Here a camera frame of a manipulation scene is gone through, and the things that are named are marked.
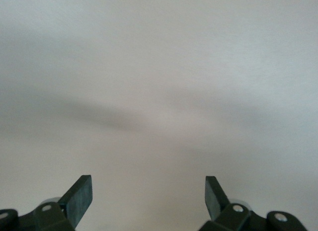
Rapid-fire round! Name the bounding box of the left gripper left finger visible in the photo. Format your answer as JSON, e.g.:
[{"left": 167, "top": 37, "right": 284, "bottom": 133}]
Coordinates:
[{"left": 17, "top": 174, "right": 93, "bottom": 231}]

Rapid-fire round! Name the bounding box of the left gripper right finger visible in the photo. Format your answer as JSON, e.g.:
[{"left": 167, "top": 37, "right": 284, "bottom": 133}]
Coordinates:
[{"left": 198, "top": 176, "right": 268, "bottom": 231}]

